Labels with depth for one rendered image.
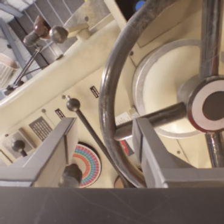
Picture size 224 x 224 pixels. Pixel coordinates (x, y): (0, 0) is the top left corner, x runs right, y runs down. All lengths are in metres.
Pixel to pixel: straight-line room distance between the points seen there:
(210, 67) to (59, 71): 0.36
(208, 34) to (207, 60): 0.04
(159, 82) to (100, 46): 0.19
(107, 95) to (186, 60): 0.20
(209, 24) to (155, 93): 0.16
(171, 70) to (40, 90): 0.35
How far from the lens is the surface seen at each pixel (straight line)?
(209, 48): 0.28
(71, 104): 0.41
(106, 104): 0.22
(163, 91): 0.36
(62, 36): 0.43
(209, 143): 0.33
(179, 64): 0.36
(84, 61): 0.46
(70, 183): 0.49
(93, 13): 0.59
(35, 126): 0.54
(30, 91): 0.52
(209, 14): 0.27
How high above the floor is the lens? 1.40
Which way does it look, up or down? 9 degrees up
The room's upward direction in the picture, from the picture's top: 121 degrees counter-clockwise
